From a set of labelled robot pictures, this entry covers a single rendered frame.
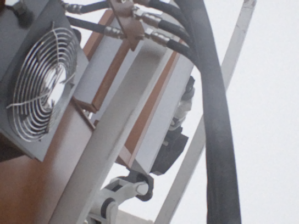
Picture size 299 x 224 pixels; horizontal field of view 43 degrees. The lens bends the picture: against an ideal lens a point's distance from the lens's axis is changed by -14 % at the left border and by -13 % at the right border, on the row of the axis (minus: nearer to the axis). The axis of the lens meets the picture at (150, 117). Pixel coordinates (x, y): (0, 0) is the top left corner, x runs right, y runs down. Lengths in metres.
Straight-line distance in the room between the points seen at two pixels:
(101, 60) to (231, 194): 1.31
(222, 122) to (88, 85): 1.23
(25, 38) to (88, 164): 0.54
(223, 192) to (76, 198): 0.61
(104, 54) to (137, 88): 0.66
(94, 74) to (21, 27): 1.13
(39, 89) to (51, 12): 0.11
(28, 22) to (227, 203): 0.35
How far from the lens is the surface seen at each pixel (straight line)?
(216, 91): 0.47
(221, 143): 0.45
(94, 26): 1.12
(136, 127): 1.48
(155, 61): 1.08
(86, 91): 1.64
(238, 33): 2.21
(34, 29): 0.56
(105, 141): 1.02
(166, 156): 2.72
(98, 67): 1.68
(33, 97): 0.57
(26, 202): 0.92
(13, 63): 0.54
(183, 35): 0.94
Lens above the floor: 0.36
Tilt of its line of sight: 17 degrees up
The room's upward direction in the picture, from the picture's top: 24 degrees clockwise
